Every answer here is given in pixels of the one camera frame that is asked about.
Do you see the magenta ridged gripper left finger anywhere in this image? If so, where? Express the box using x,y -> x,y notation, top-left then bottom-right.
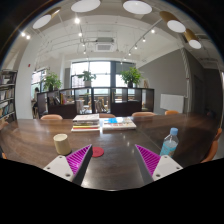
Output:
44,145 -> 93,185

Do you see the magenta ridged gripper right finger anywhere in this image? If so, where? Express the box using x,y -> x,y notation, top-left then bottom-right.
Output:
134,145 -> 182,185

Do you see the clear water bottle blue cap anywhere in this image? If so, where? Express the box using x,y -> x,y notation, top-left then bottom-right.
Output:
160,128 -> 179,157

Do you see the cream ceramic cup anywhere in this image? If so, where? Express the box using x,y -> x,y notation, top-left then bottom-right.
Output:
53,134 -> 71,155

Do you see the red round coaster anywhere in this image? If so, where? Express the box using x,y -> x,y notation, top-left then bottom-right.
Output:
92,147 -> 104,157

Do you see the stack of books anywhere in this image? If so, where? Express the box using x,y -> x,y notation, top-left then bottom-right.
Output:
71,114 -> 100,132

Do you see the orange chair far right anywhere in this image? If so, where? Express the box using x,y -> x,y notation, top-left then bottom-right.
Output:
131,112 -> 156,117

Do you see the orange chair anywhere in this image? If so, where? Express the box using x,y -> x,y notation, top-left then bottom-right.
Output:
131,112 -> 156,117
41,114 -> 63,120
202,128 -> 222,163
99,113 -> 116,118

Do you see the orange chair far left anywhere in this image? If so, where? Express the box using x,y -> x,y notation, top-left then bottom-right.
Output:
41,114 -> 63,120

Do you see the orange chair right corner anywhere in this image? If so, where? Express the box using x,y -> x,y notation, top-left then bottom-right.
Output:
165,110 -> 179,115

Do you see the flat colourful book pile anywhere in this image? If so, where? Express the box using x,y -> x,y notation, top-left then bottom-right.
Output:
102,117 -> 136,131

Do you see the orange chair far middle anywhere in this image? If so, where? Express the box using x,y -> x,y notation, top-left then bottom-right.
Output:
99,113 -> 116,118

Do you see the orange chair right side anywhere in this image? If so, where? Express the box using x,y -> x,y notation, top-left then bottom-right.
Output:
202,128 -> 222,163

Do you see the dark open shelf divider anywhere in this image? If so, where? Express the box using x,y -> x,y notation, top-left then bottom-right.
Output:
37,87 -> 154,119

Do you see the seated person behind shelf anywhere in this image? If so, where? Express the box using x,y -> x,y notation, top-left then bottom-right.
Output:
32,87 -> 40,117

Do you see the left potted plant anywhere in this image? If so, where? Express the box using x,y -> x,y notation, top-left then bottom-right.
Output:
43,72 -> 62,91

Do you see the potted plant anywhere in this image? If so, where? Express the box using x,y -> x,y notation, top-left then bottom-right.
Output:
79,70 -> 96,87
121,67 -> 142,88
43,72 -> 62,91

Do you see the right potted plant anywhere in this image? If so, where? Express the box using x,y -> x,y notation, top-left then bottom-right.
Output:
121,67 -> 142,88

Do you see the middle potted plant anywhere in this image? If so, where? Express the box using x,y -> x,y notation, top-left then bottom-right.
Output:
79,70 -> 96,87

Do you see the tall bookshelf at left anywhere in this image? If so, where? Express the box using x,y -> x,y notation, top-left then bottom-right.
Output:
0,69 -> 17,124

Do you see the ceiling air conditioner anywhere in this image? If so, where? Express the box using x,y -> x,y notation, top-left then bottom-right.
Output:
95,37 -> 114,52

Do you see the round ceiling lamp far right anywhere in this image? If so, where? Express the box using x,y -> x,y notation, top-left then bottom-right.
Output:
184,29 -> 201,49

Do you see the round ceiling lamp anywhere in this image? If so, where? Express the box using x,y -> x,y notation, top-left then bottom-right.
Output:
33,7 -> 61,29
122,0 -> 152,15
184,29 -> 201,49
160,11 -> 186,33
71,0 -> 101,13

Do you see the round ceiling lamp centre right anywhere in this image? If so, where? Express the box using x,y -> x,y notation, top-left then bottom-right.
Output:
122,0 -> 152,15

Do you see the round ceiling lamp centre left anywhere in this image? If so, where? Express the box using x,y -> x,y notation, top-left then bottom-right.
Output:
71,0 -> 101,13

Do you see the white board on wall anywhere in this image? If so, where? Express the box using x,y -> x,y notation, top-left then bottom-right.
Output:
160,94 -> 184,113

